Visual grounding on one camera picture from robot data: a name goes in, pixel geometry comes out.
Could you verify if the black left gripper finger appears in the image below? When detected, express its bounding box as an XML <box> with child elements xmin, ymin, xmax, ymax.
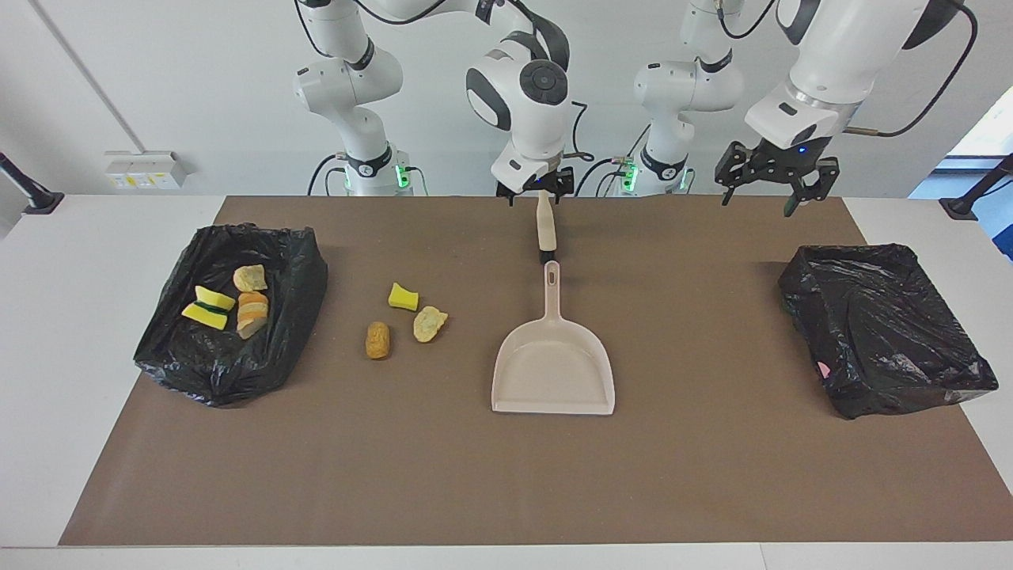
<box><xmin>783</xmin><ymin>157</ymin><xmax>840</xmax><ymax>218</ymax></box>
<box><xmin>715</xmin><ymin>142</ymin><xmax>753</xmax><ymax>208</ymax></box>

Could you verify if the beige hand brush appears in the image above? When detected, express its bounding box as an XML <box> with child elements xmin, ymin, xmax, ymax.
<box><xmin>534</xmin><ymin>190</ymin><xmax>560</xmax><ymax>264</ymax></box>

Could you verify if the beige plastic dustpan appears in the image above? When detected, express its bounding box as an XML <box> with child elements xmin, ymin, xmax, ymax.
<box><xmin>491</xmin><ymin>261</ymin><xmax>617</xmax><ymax>416</ymax></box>

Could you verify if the beige orange layered bread piece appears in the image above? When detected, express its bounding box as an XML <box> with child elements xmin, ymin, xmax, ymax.
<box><xmin>237</xmin><ymin>291</ymin><xmax>271</xmax><ymax>340</ymax></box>

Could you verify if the black bag bin pink spot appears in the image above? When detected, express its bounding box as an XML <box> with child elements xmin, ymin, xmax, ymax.
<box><xmin>777</xmin><ymin>242</ymin><xmax>1000</xmax><ymax>420</ymax></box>

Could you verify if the black bag lined bin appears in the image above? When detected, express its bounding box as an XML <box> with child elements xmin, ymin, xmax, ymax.
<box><xmin>133</xmin><ymin>222</ymin><xmax>329</xmax><ymax>409</ymax></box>

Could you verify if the round beige bread piece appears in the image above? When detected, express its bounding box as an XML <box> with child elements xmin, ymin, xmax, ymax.
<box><xmin>412</xmin><ymin>306</ymin><xmax>449</xmax><ymax>344</ymax></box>

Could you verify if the black clamp stand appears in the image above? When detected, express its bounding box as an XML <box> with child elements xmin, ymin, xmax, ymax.
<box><xmin>939</xmin><ymin>152</ymin><xmax>1013</xmax><ymax>221</ymax></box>
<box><xmin>0</xmin><ymin>150</ymin><xmax>66</xmax><ymax>216</ymax></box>

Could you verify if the brown table mat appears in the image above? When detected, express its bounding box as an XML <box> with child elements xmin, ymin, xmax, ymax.
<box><xmin>59</xmin><ymin>196</ymin><xmax>1013</xmax><ymax>547</ymax></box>

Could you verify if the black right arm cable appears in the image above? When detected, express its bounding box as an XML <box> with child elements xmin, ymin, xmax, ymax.
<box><xmin>297</xmin><ymin>0</ymin><xmax>596</xmax><ymax>163</ymax></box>

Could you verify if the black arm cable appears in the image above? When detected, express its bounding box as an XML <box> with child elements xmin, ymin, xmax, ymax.
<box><xmin>297</xmin><ymin>0</ymin><xmax>596</xmax><ymax>163</ymax></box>
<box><xmin>843</xmin><ymin>0</ymin><xmax>980</xmax><ymax>137</ymax></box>

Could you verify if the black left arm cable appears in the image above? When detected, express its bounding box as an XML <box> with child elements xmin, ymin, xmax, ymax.
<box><xmin>843</xmin><ymin>0</ymin><xmax>980</xmax><ymax>137</ymax></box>

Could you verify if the white wall socket box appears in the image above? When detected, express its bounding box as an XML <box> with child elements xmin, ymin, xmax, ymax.
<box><xmin>104</xmin><ymin>150</ymin><xmax>189</xmax><ymax>191</ymax></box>

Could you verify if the white wall cable conduit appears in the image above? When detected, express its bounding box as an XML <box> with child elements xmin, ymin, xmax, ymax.
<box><xmin>30</xmin><ymin>0</ymin><xmax>151</xmax><ymax>155</ymax></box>

